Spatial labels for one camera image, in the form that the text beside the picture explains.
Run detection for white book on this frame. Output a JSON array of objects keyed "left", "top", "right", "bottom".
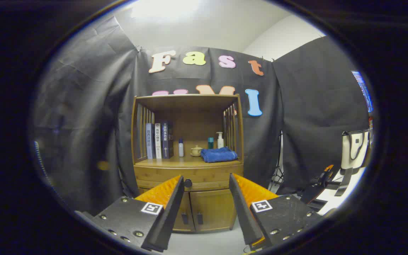
[{"left": 154, "top": 123, "right": 162, "bottom": 159}]

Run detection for folded blue towel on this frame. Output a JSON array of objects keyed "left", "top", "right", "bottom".
[{"left": 200, "top": 147, "right": 238, "bottom": 163}]

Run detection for computer monitor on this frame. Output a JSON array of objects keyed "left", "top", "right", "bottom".
[{"left": 352, "top": 70, "right": 373, "bottom": 113}]

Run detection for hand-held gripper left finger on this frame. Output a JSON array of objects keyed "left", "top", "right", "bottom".
[{"left": 75, "top": 175, "right": 185, "bottom": 253}]

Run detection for wooden drawer with black knob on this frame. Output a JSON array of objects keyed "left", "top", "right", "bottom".
[{"left": 134, "top": 165, "right": 243, "bottom": 192}]

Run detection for dark navy book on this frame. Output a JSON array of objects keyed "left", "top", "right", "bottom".
[{"left": 161, "top": 121, "right": 174, "bottom": 159}]

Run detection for black backdrop cloth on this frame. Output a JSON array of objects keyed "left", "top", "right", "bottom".
[{"left": 30, "top": 16, "right": 371, "bottom": 216}]

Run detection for wooden cabinet door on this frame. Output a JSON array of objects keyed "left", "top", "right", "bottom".
[
  {"left": 190, "top": 189, "right": 237, "bottom": 231},
  {"left": 172, "top": 191, "right": 195, "bottom": 232}
]

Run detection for light blue book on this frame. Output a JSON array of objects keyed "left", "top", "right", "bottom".
[{"left": 146, "top": 123, "right": 154, "bottom": 159}]

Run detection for white tote bag black straps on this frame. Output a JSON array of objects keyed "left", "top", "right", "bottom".
[{"left": 341, "top": 129, "right": 371, "bottom": 170}]

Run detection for wooden cabinet countertop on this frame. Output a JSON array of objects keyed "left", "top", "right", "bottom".
[{"left": 134, "top": 156, "right": 243, "bottom": 169}]

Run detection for black device with orange part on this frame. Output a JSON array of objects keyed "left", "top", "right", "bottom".
[{"left": 300, "top": 165, "right": 353, "bottom": 210}]

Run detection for black light stand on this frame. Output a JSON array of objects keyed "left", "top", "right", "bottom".
[{"left": 270, "top": 131, "right": 284, "bottom": 193}]

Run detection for wooden cabinet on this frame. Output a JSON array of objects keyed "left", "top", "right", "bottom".
[{"left": 131, "top": 94, "right": 244, "bottom": 233}]

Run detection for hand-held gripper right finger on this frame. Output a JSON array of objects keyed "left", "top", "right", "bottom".
[{"left": 229, "top": 173, "right": 323, "bottom": 250}]

